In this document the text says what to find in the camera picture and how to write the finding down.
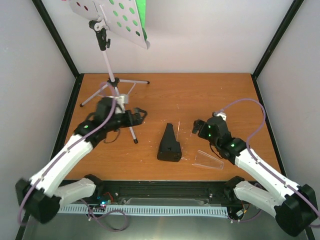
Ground black aluminium frame rail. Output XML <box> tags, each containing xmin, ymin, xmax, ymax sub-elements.
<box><xmin>62</xmin><ymin>180</ymin><xmax>238</xmax><ymax>207</ymax></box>

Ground green sheet on stand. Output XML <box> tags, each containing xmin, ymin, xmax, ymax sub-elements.
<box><xmin>135</xmin><ymin>0</ymin><xmax>148</xmax><ymax>41</ymax></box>

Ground white music stand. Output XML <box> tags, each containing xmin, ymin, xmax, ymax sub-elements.
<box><xmin>67</xmin><ymin>0</ymin><xmax>151</xmax><ymax>144</ymax></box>

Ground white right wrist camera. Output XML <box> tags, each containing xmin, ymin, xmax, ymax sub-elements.
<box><xmin>212</xmin><ymin>112</ymin><xmax>227</xmax><ymax>121</ymax></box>

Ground light blue cable duct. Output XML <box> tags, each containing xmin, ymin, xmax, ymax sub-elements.
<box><xmin>58</xmin><ymin>204</ymin><xmax>230</xmax><ymax>218</ymax></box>

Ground black metronome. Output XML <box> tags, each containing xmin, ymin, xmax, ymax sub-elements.
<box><xmin>157</xmin><ymin>123</ymin><xmax>182</xmax><ymax>163</ymax></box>

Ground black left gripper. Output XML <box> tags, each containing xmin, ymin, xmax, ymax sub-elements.
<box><xmin>106</xmin><ymin>107</ymin><xmax>148</xmax><ymax>132</ymax></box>

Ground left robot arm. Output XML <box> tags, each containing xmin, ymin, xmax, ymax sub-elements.
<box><xmin>15</xmin><ymin>96</ymin><xmax>148</xmax><ymax>224</ymax></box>

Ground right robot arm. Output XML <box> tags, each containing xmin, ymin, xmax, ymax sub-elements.
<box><xmin>192</xmin><ymin>114</ymin><xmax>319</xmax><ymax>237</ymax></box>

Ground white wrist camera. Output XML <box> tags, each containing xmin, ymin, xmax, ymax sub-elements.
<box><xmin>107</xmin><ymin>94</ymin><xmax>129</xmax><ymax>114</ymax></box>
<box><xmin>212</xmin><ymin>112</ymin><xmax>227</xmax><ymax>121</ymax></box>

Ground clear plastic metronome cover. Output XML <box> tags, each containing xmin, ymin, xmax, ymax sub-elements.
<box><xmin>193</xmin><ymin>150</ymin><xmax>224</xmax><ymax>170</ymax></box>

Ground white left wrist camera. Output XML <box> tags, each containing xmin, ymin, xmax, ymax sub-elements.
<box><xmin>107</xmin><ymin>94</ymin><xmax>129</xmax><ymax>114</ymax></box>

